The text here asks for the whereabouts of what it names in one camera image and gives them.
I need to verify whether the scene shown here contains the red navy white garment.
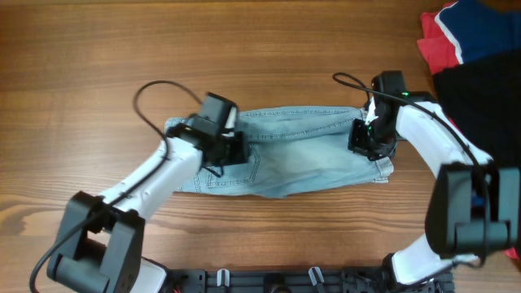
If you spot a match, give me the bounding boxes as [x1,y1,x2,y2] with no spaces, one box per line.
[417,0,520,74]

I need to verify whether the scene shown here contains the light blue denim shorts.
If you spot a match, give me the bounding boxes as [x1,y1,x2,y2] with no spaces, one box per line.
[179,106,394,199]

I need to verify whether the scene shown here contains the black base rail with clips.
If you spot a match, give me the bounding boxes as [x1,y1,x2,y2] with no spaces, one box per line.
[160,267,455,293]

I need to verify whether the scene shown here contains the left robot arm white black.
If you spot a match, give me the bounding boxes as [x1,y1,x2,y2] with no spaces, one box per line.
[46,93,249,293]

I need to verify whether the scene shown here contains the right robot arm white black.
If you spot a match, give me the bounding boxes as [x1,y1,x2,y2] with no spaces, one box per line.
[348,71,520,292]

